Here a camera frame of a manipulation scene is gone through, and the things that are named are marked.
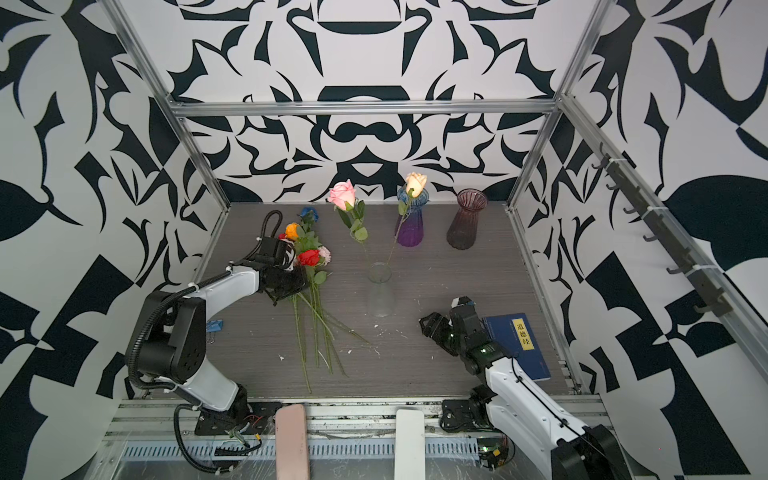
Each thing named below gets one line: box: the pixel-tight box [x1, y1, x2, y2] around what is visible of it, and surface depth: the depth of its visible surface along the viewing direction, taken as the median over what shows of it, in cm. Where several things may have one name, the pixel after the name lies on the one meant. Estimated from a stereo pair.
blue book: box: [484, 313, 551, 381], surface depth 89 cm
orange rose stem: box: [285, 222, 300, 240], surface depth 104 cm
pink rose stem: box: [328, 179, 375, 277], surface depth 64 cm
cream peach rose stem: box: [384, 172, 428, 271], surface depth 69 cm
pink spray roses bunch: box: [285, 206, 336, 394], surface depth 94 cm
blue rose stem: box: [300, 206, 320, 223], surface depth 111 cm
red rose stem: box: [298, 249, 369, 346], surface depth 96 cm
